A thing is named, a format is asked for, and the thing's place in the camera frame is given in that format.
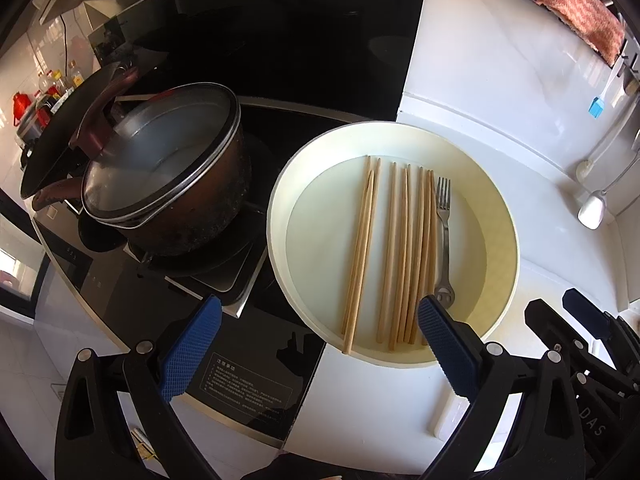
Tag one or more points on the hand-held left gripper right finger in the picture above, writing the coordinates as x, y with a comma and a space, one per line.
447, 345

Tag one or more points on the metal fork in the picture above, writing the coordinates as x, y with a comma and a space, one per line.
445, 240

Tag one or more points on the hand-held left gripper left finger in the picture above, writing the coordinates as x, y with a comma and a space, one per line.
192, 345

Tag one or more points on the blue silicone brush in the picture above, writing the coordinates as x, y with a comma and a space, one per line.
596, 108

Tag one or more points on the white round bowl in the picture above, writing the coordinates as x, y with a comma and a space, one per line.
310, 240

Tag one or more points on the clear seasoning bottle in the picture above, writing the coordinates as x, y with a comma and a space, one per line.
45, 84

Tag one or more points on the black integrated stove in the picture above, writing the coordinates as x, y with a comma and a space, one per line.
300, 35

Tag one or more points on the glass pot lid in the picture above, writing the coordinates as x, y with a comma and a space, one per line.
165, 150

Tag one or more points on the white dish brush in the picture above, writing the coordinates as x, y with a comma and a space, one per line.
583, 170

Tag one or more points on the yellow-capped seasoning bottle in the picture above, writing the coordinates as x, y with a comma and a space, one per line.
76, 77

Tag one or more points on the red plastic bag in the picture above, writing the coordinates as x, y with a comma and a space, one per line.
21, 107

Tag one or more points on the group of wooden chopsticks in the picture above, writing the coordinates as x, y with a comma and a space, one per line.
361, 245

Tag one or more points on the steel spatula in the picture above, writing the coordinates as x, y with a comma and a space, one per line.
591, 212

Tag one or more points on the black wok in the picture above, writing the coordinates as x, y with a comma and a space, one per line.
65, 125

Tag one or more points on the brown cooking pot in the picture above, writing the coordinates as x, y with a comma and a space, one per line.
200, 200

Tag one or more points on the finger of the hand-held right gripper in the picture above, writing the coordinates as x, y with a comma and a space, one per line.
542, 320
585, 307

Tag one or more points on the pink dish cloth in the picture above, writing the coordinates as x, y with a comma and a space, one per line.
580, 5

